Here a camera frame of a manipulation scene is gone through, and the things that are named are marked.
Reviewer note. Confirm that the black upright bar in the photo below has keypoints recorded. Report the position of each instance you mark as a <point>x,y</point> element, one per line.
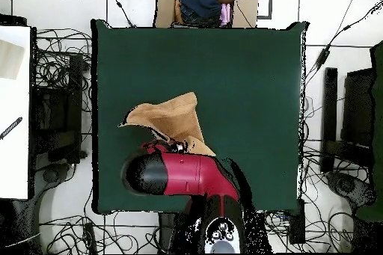
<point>329,102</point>

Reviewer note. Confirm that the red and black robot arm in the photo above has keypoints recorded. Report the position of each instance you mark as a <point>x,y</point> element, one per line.
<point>185,174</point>

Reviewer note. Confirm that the black power strip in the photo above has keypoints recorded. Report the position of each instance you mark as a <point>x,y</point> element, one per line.
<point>89,237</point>
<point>296,225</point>

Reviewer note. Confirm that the beige paper box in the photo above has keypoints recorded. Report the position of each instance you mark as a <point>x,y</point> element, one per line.
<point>10,60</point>

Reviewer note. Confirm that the black equipment stand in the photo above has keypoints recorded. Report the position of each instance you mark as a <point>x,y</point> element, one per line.
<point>74,87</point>

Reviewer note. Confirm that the black angle frame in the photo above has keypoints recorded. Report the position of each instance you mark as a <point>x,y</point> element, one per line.
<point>270,0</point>

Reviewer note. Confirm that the orange garment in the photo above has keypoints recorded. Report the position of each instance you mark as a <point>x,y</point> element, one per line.
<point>178,12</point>

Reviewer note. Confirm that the brown cardboard box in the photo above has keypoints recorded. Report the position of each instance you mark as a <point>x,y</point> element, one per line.
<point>164,6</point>

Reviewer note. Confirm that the pink garment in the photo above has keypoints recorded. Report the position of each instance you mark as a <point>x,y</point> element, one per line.
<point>226,14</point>

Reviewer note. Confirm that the white table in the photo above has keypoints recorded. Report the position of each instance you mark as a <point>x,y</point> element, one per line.
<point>15,162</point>

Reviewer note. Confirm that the tan terry towel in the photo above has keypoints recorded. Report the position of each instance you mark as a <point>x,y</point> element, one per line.
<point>173,117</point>

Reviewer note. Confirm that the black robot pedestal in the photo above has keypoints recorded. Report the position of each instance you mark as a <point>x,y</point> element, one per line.
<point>167,231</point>

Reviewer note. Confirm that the dark blue jeans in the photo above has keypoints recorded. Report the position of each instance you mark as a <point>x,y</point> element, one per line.
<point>200,3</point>

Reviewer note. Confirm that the dark green table cloth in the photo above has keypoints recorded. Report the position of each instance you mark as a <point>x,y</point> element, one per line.
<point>209,72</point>

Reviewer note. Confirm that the grey office chair base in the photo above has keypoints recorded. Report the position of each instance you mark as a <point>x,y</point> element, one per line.
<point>347,186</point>
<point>51,175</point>

